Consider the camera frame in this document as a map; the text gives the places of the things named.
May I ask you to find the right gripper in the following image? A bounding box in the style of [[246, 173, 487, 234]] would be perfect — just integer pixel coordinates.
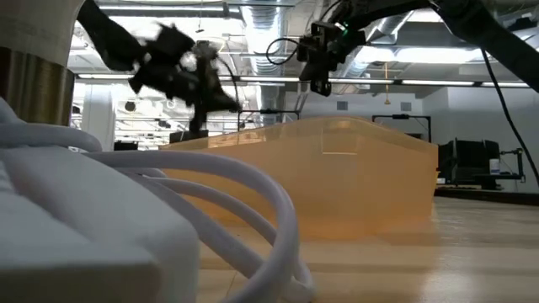
[[300, 21, 368, 98]]

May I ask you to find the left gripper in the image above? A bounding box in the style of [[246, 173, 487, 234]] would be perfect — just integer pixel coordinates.
[[128, 23, 243, 133]]

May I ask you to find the grey ceiling pipe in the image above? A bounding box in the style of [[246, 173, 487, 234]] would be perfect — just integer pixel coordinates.
[[99, 3, 243, 20]]

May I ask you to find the orange translucent plastic tray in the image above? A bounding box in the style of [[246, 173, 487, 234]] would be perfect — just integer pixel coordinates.
[[158, 115, 440, 241]]

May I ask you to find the ceiling light strip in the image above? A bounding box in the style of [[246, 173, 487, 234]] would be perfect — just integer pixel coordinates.
[[77, 73, 531, 88]]

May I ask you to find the black machine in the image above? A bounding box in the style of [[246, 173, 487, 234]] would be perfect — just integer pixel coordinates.
[[437, 138, 527, 191]]

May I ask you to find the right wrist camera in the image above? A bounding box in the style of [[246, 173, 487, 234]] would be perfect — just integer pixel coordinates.
[[296, 37, 317, 63]]

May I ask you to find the wide silver air duct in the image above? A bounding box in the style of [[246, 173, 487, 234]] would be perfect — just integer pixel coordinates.
[[242, 0, 291, 127]]

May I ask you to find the yellow hanging cord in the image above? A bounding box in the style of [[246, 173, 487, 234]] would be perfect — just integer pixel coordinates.
[[382, 61, 392, 106]]

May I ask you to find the slanted silver air duct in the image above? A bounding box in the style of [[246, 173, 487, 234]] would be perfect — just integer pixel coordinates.
[[349, 10, 426, 81]]

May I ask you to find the thin black frame stand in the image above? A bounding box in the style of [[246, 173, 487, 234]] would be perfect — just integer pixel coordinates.
[[371, 113, 433, 144]]

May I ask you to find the white lamp cable with plug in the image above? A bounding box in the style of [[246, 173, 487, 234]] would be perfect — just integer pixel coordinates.
[[0, 95, 318, 303]]

